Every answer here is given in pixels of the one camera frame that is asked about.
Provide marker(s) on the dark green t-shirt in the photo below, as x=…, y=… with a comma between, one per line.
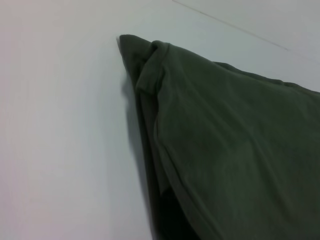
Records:
x=237, y=150

